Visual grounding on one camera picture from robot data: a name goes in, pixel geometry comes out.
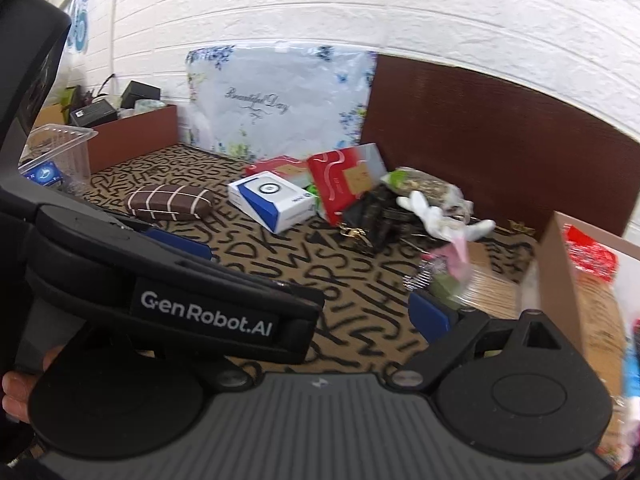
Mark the letter-print table mat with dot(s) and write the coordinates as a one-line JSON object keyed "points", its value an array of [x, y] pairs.
{"points": [[300, 260]]}

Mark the clear plastic packet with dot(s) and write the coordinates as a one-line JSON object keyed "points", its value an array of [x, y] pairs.
{"points": [[445, 285]]}

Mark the blue and white wall poster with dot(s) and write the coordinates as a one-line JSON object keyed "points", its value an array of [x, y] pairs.
{"points": [[80, 20]]}

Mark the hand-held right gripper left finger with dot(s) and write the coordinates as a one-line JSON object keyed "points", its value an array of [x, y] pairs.
{"points": [[227, 376]]}

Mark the clear bag of seeds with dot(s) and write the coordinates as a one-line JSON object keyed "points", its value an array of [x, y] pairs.
{"points": [[425, 182]]}

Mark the brown open box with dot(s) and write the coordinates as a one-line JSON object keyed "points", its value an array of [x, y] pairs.
{"points": [[135, 137]]}

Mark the flat red box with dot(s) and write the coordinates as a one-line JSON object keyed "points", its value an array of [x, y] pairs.
{"points": [[275, 166]]}

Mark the blue packet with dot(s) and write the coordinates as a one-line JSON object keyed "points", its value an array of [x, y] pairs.
{"points": [[42, 174]]}

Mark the red gift box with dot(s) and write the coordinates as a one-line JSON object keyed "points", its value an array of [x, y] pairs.
{"points": [[340, 180]]}

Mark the clear plastic container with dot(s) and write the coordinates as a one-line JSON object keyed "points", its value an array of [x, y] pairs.
{"points": [[65, 145]]}

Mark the person's left hand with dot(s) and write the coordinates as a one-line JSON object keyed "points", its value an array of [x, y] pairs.
{"points": [[20, 395]]}

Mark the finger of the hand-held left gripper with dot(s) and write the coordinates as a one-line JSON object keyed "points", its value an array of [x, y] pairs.
{"points": [[177, 246]]}

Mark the small green item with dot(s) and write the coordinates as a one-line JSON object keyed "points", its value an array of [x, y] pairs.
{"points": [[312, 191]]}

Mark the black box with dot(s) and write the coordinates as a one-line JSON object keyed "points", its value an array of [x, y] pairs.
{"points": [[92, 112], [140, 94]]}

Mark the pale green container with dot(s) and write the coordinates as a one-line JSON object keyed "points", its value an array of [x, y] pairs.
{"points": [[150, 106]]}

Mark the black patterned wallet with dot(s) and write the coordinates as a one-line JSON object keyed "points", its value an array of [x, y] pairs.
{"points": [[372, 210]]}

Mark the brown wooden board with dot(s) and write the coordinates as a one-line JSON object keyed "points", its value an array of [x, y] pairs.
{"points": [[500, 135]]}

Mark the white plush rabbit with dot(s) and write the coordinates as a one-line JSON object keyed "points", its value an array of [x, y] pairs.
{"points": [[435, 217]]}

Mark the large cardboard box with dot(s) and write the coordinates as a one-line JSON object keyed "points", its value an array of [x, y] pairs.
{"points": [[565, 280]]}

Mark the white and blue box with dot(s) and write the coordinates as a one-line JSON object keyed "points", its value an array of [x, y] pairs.
{"points": [[275, 200]]}

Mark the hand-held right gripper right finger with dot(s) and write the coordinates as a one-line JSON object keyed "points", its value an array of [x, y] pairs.
{"points": [[430, 317]]}

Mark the brown striped glasses case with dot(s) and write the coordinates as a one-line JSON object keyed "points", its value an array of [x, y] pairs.
{"points": [[167, 202]]}

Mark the floral white packaging bag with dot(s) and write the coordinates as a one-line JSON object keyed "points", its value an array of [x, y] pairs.
{"points": [[280, 105]]}

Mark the gold keyring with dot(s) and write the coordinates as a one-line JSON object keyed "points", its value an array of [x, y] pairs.
{"points": [[356, 234]]}

